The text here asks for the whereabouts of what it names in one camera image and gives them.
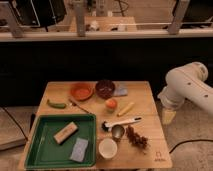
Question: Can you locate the yellow banana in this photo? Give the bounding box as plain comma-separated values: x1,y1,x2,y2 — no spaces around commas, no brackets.
117,102,135,117

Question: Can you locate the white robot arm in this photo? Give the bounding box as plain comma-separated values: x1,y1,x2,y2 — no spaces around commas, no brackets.
158,62,213,125

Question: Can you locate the dark maroon bowl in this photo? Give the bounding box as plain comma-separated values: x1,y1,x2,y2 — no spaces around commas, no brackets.
95,80,115,99

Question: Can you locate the orange red bowl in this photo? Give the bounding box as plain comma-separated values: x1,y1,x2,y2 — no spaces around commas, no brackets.
70,83,93,101

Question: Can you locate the small metal cup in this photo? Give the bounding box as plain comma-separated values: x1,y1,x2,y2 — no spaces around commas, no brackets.
111,125,125,141

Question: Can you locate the blue grey sponge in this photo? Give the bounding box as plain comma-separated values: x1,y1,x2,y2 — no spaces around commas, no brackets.
114,85,128,97

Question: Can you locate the orange peach fruit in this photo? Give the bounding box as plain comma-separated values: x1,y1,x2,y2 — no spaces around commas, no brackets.
105,98,117,111

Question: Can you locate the white cup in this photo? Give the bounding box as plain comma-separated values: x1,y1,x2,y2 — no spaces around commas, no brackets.
98,138,118,159

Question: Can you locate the blue grey cloth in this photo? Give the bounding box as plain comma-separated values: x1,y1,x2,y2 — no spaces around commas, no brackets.
70,138,89,162

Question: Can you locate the metal fork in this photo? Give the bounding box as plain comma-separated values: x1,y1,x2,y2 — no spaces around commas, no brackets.
69,99,90,114

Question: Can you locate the wooden block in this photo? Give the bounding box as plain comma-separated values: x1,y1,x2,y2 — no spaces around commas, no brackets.
54,122,78,144

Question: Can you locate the green cucumber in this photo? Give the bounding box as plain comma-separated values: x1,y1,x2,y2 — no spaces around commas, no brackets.
47,99,67,109

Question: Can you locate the green plastic tray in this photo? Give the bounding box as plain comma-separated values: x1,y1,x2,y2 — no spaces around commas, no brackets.
24,114,96,170

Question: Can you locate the grey board at left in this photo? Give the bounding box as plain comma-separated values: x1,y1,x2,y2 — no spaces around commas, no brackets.
0,107,28,151

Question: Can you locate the black cable on floor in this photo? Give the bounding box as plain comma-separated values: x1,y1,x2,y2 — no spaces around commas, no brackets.
169,138,213,155

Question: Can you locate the white handled dish brush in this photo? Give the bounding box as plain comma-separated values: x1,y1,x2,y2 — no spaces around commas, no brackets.
101,117,141,131

